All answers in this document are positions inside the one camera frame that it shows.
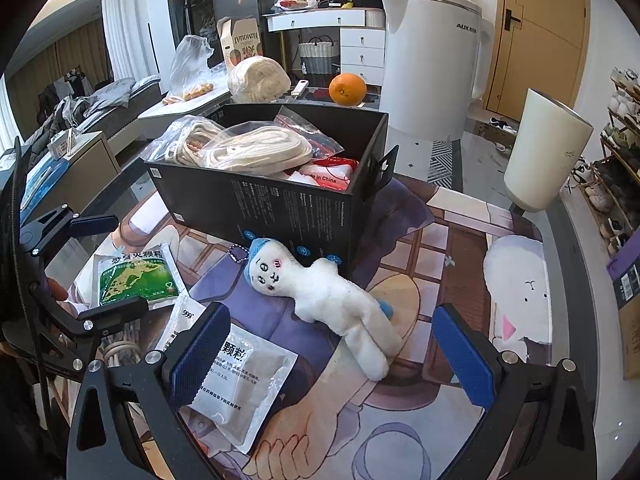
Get bagged white cotton rope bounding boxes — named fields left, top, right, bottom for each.
left=145, top=115, right=236, bottom=168

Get white desk with drawers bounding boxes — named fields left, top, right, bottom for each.
left=265, top=7, right=387, bottom=84

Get white round appliance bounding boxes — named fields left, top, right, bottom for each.
left=380, top=0, right=493, bottom=142

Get bagged cotton strap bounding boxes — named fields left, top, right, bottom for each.
left=200, top=122, right=317, bottom=177

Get orange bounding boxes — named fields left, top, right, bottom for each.
left=328, top=73, right=367, bottom=107

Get brown curtain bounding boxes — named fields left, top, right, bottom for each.
left=5, top=20, right=114, bottom=127

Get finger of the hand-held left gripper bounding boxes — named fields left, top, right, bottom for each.
left=20, top=205, right=120, bottom=261
left=30, top=280, right=149, bottom=372

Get printed cardboard fruit box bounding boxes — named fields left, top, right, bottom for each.
left=216, top=16, right=264, bottom=69

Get wooden shoe rack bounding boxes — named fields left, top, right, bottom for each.
left=570, top=67, right=640, bottom=261

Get black cardboard box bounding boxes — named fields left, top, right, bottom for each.
left=144, top=103, right=399, bottom=283

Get white cylindrical bin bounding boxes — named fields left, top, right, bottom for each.
left=503, top=88, right=593, bottom=212

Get white medicine sachet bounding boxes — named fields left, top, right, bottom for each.
left=155, top=295, right=224, bottom=356
left=180, top=327, right=299, bottom=457

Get person's left hand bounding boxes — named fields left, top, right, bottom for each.
left=44, top=276, right=71, bottom=304

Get grey nightstand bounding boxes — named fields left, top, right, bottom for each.
left=27, top=130, right=122, bottom=197

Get printed table mat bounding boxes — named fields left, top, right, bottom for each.
left=70, top=175, right=557, bottom=480

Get grey refrigerator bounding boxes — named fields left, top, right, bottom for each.
left=210, top=0, right=286, bottom=56

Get clear zip bag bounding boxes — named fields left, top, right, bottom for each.
left=274, top=105, right=347, bottom=159

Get wooden door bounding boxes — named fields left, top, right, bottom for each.
left=487, top=0, right=591, bottom=123

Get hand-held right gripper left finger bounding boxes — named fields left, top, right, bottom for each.
left=66, top=302, right=232, bottom=480

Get red and white packet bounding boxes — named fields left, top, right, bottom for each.
left=289, top=156, right=360, bottom=192

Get bed with grey clothes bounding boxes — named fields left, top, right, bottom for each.
left=20, top=75, right=163, bottom=157

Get dark glass cabinet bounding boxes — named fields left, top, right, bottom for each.
left=165, top=0, right=217, bottom=77

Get small white box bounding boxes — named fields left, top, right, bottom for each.
left=47, top=129, right=84, bottom=159

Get woven basket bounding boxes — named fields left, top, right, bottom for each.
left=298, top=35, right=341, bottom=75

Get green medicine sachet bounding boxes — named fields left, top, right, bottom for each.
left=92, top=249, right=179, bottom=311

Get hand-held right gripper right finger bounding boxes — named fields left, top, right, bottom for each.
left=432, top=304, right=598, bottom=480

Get white cable bundle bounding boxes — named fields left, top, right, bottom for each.
left=102, top=320, right=147, bottom=367

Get plastic bag of kumquats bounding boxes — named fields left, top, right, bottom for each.
left=162, top=35, right=217, bottom=106

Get wrapped napa cabbage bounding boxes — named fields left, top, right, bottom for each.
left=227, top=56, right=292, bottom=104

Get white curtain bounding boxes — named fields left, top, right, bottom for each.
left=102, top=0, right=173, bottom=82

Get white plush doll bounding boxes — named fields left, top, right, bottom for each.
left=229, top=237, right=403, bottom=380

